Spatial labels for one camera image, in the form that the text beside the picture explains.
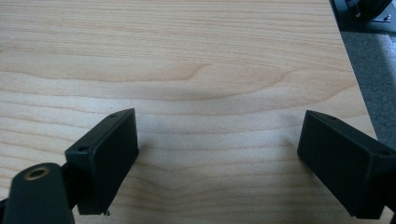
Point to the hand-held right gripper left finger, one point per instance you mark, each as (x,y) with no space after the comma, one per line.
(102,161)

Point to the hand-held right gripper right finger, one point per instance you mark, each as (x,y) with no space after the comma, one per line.
(342,161)

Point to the black metal stand base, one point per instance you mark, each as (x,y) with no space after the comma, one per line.
(364,14)

